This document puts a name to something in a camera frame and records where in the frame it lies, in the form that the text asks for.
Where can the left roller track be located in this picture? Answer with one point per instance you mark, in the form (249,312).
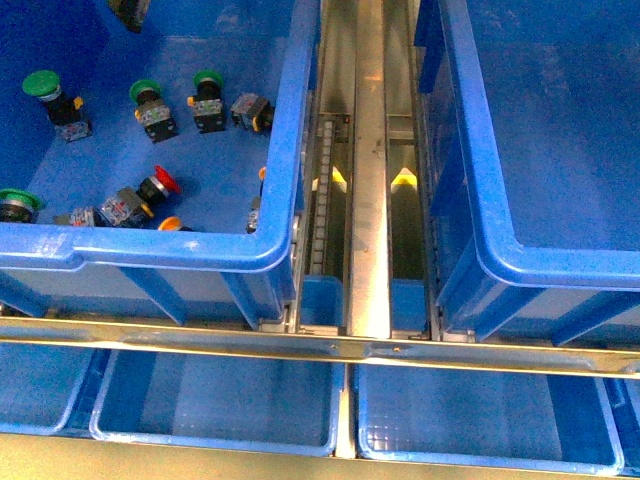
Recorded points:
(320,224)

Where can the button contact block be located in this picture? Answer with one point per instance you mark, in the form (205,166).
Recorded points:
(253,112)

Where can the green button right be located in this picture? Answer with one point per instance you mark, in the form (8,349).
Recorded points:
(206,104)

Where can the green button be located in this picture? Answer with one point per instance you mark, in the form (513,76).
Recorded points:
(151,111)
(19,206)
(206,104)
(65,113)

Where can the large blue bin left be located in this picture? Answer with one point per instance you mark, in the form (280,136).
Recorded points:
(69,259)

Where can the large blue bin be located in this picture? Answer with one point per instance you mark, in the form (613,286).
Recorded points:
(532,118)
(69,259)

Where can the red button lying sideways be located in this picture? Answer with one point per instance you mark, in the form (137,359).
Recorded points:
(133,208)

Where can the lower blue bin centre-left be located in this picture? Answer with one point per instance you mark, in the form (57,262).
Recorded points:
(233,403)

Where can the green button middle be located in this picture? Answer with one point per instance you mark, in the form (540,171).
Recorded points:
(151,111)

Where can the large blue bin right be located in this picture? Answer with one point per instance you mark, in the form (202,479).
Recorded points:
(532,118)

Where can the green button far left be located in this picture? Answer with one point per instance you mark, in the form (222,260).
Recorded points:
(65,113)

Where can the lower blue bin centre-right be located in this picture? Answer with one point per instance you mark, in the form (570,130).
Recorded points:
(491,419)

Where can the green button bottom left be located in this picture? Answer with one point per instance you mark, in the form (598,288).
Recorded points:
(19,206)

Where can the lower blue bin far left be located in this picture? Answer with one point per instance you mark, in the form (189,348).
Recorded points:
(49,390)

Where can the lower blue bin far right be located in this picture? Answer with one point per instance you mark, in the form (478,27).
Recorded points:
(623,396)

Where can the steel centre divider rail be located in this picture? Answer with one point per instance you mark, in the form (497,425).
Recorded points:
(369,311)

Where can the steel rack front rail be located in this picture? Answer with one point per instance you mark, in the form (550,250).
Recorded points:
(108,334)

